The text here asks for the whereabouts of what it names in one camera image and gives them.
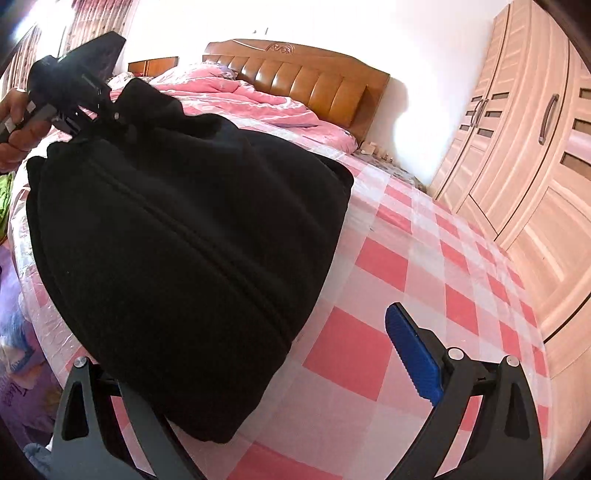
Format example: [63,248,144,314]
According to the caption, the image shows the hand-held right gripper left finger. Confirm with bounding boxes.
[48,357,206,480]

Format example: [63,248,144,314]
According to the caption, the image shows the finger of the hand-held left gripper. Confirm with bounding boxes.
[53,95,122,137]

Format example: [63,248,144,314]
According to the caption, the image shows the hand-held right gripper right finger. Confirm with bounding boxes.
[385,302,544,480]

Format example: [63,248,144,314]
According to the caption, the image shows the black pants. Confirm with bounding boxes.
[25,78,355,445]

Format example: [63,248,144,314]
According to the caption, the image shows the person's left hand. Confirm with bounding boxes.
[0,88,52,172]

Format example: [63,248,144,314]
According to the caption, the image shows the pink patterned curtain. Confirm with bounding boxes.
[4,0,139,88]

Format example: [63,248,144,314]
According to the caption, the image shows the brown wooden nightstand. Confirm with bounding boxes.
[127,56,180,77]

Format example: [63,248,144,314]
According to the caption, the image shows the bed with pink checked sheet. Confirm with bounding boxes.
[0,111,555,480]

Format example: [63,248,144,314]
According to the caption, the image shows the purple printed blanket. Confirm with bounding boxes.
[0,244,65,455]

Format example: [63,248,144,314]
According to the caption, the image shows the green cloth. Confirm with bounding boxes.
[0,173,14,232]

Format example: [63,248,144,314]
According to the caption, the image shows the pink quilt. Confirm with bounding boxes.
[108,62,358,153]

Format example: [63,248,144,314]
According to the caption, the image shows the nightstand with floral cloth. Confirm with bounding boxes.
[353,151,428,192]

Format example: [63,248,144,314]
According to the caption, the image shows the brown wooden headboard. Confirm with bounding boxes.
[202,39,391,144]

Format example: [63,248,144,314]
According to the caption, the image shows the light wooden wardrobe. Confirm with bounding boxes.
[425,0,591,379]

